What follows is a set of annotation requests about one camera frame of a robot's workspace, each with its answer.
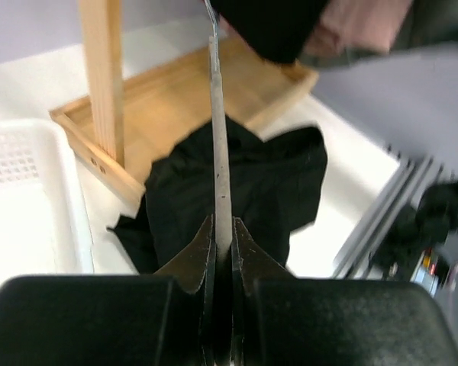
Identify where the wooden clothes rack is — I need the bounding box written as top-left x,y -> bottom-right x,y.
50,1 -> 318,204

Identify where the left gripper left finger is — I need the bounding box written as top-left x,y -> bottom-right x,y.
0,217 -> 216,365

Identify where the aluminium mounting rail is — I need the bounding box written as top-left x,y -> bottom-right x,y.
331,156 -> 454,279

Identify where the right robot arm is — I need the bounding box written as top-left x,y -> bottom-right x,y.
371,181 -> 458,281

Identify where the black pleated skirt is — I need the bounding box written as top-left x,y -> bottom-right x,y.
113,120 -> 327,274

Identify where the pink hanging garment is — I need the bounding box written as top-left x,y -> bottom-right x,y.
305,0 -> 412,57

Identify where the white plastic basket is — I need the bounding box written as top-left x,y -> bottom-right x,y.
0,119 -> 94,278

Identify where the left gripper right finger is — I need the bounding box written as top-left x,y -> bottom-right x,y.
231,220 -> 458,365

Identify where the black hanging garment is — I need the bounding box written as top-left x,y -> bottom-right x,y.
211,0 -> 328,65

